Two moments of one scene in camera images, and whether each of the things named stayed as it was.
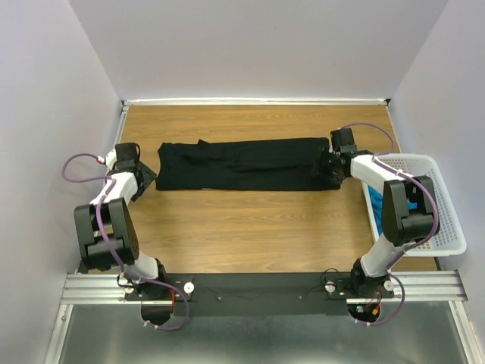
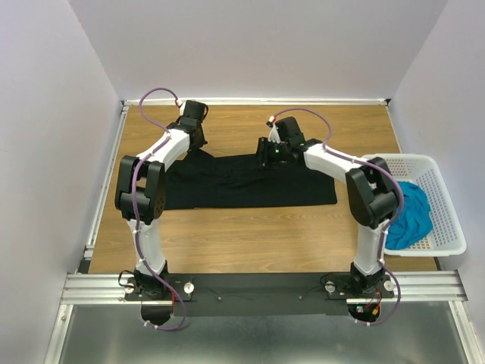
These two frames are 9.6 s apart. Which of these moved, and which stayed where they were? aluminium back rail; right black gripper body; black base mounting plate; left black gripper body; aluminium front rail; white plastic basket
Moved: left black gripper body; right black gripper body
Stayed: aluminium front rail; aluminium back rail; white plastic basket; black base mounting plate
